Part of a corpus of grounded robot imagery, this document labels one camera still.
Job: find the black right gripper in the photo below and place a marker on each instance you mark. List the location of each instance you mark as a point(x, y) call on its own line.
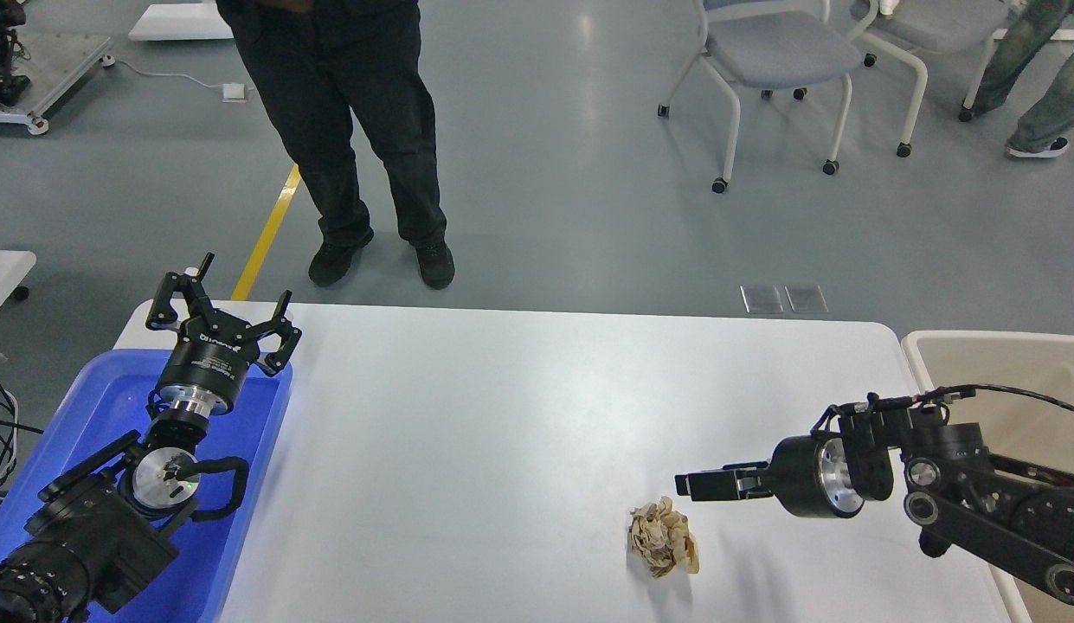
point(808, 474)

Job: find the brown paper ball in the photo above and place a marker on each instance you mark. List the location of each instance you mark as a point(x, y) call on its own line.
point(662, 538)

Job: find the metal floor plate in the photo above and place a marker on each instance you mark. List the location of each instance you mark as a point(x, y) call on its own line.
point(761, 300)
point(806, 299)

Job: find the grey chair white frame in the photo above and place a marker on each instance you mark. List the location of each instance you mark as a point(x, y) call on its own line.
point(771, 46)

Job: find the white floor board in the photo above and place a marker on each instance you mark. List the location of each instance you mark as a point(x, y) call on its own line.
point(200, 21)

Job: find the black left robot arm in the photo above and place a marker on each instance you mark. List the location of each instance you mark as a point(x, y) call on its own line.
point(103, 533)

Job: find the white power strip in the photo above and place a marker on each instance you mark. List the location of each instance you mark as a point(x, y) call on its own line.
point(234, 93)

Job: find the left metal floor plate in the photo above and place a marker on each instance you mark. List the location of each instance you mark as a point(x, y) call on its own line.
point(761, 300)

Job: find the white side table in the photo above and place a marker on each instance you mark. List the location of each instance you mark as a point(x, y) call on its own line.
point(14, 267)

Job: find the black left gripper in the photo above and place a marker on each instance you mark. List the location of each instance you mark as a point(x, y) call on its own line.
point(206, 359)

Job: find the beige plastic bin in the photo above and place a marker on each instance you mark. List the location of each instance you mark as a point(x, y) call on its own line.
point(1012, 426)

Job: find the right metal floor plate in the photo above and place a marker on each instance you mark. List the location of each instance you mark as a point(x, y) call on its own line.
point(806, 299)

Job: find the person in black clothes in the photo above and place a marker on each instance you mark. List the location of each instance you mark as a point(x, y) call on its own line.
point(324, 67)

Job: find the robot stand base platform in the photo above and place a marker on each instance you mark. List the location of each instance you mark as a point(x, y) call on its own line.
point(38, 69)

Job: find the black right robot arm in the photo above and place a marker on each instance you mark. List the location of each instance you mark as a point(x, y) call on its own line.
point(1013, 514)

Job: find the blue plastic tray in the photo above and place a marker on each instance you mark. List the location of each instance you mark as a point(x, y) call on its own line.
point(108, 399)

